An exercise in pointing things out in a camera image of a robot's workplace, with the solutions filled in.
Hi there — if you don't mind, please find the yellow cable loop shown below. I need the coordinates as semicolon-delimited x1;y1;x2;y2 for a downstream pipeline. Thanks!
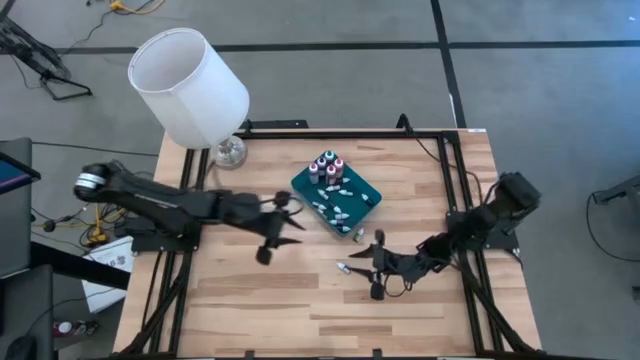
92;202;126;244

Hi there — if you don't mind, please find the black floor cable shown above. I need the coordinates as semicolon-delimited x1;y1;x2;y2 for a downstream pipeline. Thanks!
585;192;640;264

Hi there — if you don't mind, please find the red white can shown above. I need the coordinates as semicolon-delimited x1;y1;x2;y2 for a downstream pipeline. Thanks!
52;319;100;338

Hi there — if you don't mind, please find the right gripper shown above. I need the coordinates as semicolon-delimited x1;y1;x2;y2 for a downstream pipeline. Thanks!
348;228;432;301

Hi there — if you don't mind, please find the black computer mouse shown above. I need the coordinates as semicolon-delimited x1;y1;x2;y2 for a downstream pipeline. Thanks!
3;335;37;360

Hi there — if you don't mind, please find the teal plastic bin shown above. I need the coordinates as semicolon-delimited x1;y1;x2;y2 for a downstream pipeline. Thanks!
290;150;383;238

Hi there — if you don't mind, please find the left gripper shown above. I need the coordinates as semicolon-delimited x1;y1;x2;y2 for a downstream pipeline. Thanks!
246;189;307;266

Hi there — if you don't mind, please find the black power strip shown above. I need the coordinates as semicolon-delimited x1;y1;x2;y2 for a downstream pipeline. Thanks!
238;118;310;132

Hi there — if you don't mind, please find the yellow floor cable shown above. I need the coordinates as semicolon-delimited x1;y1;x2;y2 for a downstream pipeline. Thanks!
108;0;166;15

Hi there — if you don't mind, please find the black tripod stand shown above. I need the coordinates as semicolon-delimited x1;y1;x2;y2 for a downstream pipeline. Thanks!
0;0;94;102

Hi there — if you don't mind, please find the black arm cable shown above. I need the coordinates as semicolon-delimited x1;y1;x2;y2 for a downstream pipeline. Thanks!
395;113;501;201

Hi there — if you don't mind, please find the white cardboard box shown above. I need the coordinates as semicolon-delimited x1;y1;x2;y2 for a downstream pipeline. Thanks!
79;235;135;315

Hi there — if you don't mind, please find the laptop with blue screen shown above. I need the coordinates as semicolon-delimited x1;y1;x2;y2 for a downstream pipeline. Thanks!
0;151;42;196

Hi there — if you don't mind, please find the grey cabinet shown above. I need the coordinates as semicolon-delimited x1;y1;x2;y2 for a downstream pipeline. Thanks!
0;137;34;279

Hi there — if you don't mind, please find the white-shade silver table lamp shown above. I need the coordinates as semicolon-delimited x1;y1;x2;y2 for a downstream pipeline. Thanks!
127;27;251;170

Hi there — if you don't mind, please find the black floor beam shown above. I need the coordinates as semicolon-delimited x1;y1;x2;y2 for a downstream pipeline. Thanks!
29;241;132;291

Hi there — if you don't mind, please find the dark grey desk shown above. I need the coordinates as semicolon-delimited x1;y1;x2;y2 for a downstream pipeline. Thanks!
0;263;55;360

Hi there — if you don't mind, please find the black aluminium table frame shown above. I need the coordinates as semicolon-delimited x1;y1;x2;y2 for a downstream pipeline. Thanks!
119;128;539;360

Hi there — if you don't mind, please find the grey stand base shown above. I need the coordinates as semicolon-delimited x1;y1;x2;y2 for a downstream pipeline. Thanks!
592;174;640;206

